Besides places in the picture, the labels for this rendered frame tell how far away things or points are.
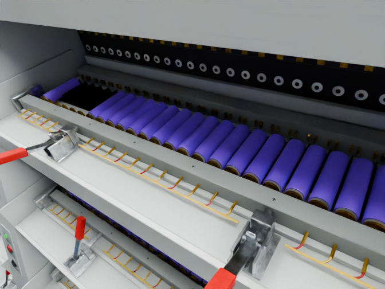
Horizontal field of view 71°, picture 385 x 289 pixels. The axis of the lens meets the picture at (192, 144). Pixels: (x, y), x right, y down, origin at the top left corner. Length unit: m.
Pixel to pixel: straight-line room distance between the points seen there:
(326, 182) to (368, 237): 0.06
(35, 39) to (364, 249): 0.53
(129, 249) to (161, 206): 0.20
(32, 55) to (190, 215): 0.40
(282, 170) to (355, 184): 0.06
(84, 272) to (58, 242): 0.08
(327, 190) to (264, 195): 0.05
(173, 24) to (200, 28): 0.02
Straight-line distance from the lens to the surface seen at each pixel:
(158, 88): 0.41
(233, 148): 0.29
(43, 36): 0.56
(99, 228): 0.50
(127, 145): 0.31
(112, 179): 0.32
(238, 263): 0.20
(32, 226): 0.61
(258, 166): 0.27
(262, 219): 0.22
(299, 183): 0.26
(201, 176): 0.26
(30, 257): 0.70
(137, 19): 0.22
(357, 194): 0.26
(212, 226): 0.25
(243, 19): 0.17
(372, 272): 0.24
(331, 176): 0.27
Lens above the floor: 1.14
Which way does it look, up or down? 25 degrees down
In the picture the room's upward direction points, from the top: 4 degrees clockwise
